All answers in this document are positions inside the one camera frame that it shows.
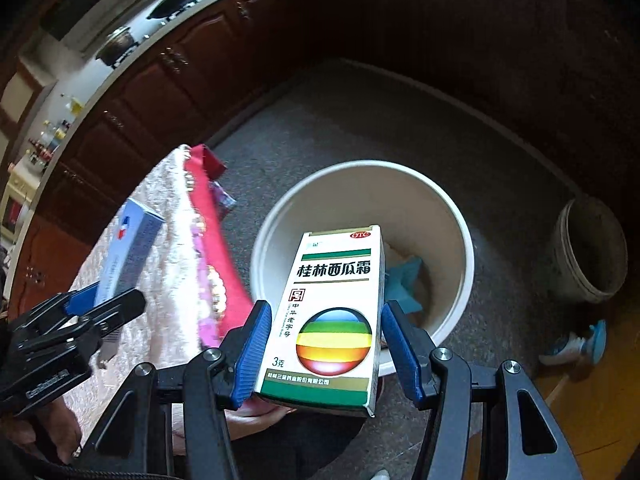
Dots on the gas stove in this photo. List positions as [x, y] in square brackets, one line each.
[150, 25]

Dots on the pink quilted table cover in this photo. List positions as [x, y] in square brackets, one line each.
[165, 270]

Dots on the blue and white slipper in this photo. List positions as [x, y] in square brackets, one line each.
[580, 342]

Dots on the steel cooking pot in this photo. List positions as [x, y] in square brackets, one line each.
[116, 45]

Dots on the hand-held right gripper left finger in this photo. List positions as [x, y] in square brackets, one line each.
[250, 350]

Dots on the rainbow ball medicine box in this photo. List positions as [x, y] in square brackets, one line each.
[330, 280]

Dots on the row of seasoning bottles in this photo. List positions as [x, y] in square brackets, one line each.
[47, 140]

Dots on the white plastic bucket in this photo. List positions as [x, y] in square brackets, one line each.
[360, 200]

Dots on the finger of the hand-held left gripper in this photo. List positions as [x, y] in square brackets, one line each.
[117, 307]
[82, 297]

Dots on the dirty grey bucket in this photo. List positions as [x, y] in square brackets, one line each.
[595, 250]

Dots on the yellow oil bottle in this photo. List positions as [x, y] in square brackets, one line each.
[75, 106]

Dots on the dark wooden kitchen cabinets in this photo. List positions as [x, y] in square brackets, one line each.
[150, 105]

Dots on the blue and white medicine box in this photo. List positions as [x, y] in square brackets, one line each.
[132, 245]

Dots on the green terry towel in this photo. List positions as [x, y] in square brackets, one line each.
[407, 282]

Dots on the person's left hand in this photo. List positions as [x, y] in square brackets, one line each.
[45, 425]

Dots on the red fringed cloth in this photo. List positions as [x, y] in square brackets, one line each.
[215, 250]

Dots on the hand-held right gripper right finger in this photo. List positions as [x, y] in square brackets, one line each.
[400, 355]

